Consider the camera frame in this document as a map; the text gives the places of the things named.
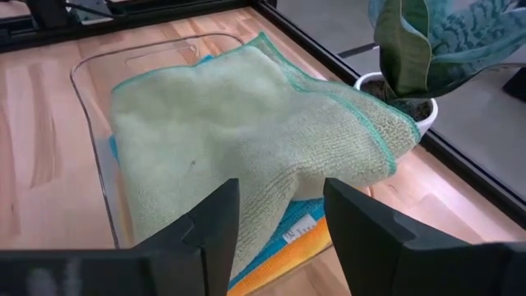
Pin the white plant pot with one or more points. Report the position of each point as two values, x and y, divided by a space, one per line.
429 119

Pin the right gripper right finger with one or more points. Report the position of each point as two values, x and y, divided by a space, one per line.
361 242

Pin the green potted plant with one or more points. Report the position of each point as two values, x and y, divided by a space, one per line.
411 53

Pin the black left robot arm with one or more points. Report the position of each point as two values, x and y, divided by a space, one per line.
47 14

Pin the light green microfiber towel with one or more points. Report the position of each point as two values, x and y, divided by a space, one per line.
226 123

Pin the black table frame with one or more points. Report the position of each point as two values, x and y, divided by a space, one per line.
472 164

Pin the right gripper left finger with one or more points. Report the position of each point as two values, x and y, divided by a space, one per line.
213 234

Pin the orange microfiber towel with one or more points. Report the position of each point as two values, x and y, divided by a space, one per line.
296 251

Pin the clear plastic bin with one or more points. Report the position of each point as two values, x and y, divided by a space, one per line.
94 82

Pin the teal microfiber towel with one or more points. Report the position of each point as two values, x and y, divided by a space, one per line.
296 218

